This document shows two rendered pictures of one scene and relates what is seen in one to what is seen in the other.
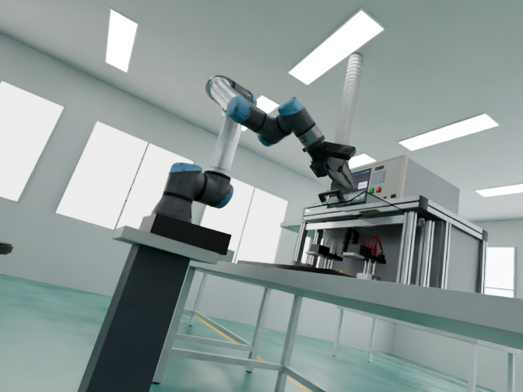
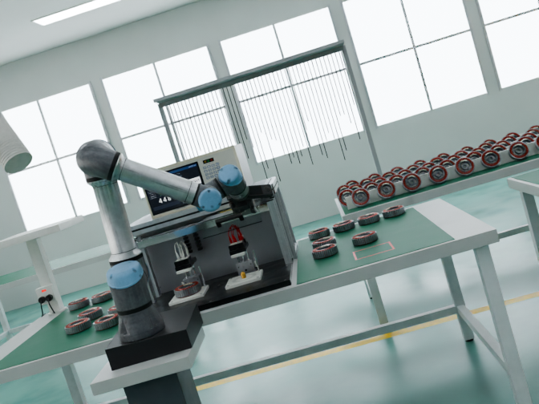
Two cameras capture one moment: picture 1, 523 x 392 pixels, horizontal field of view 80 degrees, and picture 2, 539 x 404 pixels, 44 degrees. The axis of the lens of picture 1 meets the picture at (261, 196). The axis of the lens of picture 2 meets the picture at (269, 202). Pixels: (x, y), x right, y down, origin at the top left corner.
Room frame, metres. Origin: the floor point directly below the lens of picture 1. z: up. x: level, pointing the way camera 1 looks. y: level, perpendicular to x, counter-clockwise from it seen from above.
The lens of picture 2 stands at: (-0.36, 1.89, 1.32)
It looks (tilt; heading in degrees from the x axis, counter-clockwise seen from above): 6 degrees down; 300
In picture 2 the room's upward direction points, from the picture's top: 17 degrees counter-clockwise
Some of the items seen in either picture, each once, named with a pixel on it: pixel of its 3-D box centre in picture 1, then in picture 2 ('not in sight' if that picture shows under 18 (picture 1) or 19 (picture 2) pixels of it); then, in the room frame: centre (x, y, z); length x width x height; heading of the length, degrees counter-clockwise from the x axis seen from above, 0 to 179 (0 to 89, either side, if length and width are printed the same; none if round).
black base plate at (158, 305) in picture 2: (320, 281); (218, 289); (1.28, -0.32, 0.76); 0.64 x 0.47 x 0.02; 26
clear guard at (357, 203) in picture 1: (359, 211); (234, 217); (1.14, -0.38, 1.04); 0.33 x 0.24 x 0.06; 116
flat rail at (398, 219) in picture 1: (346, 224); (202, 226); (1.32, -0.39, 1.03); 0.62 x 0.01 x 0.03; 26
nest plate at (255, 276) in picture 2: not in sight; (244, 279); (1.17, -0.36, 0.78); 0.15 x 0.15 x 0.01; 26
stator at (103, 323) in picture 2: not in sight; (107, 321); (1.70, -0.08, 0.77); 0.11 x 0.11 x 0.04
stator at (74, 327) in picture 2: not in sight; (78, 325); (1.89, -0.08, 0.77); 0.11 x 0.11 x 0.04
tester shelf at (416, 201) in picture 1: (383, 225); (204, 205); (1.42, -0.59, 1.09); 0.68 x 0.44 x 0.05; 26
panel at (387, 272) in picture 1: (367, 257); (214, 244); (1.39, -0.53, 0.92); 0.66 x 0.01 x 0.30; 26
